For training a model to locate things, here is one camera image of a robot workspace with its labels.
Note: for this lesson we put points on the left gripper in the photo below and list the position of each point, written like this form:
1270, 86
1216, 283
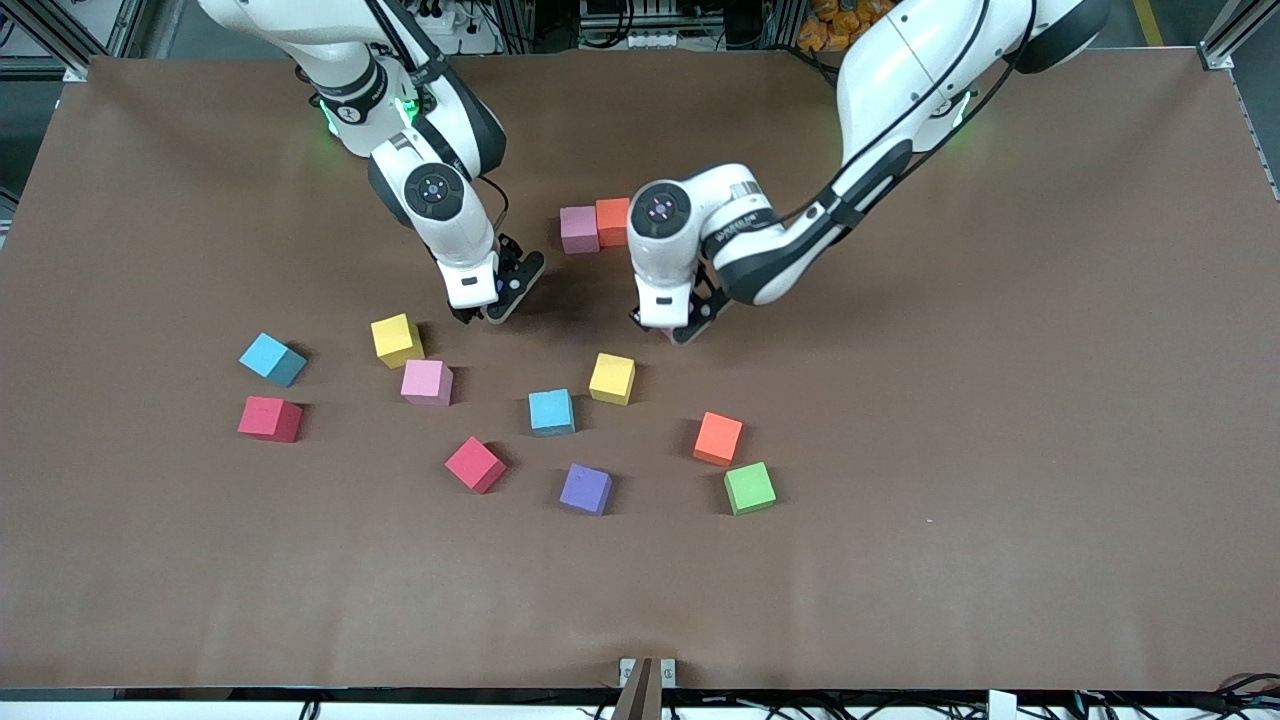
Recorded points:
634, 315

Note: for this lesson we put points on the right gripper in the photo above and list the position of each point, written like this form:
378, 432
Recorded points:
466, 314

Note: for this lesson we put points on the orange foam cube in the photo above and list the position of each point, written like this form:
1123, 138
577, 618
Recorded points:
612, 222
718, 438

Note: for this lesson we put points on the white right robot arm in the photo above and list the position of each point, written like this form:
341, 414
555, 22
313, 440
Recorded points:
435, 190

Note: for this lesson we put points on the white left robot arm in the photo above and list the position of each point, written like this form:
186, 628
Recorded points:
900, 80

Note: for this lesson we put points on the yellow foam cube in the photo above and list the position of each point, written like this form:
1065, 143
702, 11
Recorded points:
397, 340
612, 377

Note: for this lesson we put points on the blue foam cube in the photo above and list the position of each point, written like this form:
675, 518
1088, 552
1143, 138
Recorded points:
551, 411
268, 356

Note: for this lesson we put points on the red foam cube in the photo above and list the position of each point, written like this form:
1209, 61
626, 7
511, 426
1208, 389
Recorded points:
268, 418
474, 464

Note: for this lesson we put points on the green foam cube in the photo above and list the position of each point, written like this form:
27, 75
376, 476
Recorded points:
750, 487

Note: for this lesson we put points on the brown table cover sheet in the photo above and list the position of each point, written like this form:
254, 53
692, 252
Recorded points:
900, 400

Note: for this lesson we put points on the white power strip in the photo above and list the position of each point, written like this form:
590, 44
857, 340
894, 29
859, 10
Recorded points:
455, 25

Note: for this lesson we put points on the grey equipment rack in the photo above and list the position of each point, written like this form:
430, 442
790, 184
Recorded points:
640, 15

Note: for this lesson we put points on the orange snack bag pile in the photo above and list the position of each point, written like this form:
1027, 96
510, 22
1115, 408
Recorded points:
830, 30

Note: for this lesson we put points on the small metal bracket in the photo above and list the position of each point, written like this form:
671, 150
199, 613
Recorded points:
627, 672

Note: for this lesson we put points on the brown camera post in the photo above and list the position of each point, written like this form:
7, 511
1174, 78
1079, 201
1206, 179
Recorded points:
640, 695

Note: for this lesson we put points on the aluminium frame profile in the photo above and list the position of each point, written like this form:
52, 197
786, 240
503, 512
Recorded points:
1235, 30
128, 28

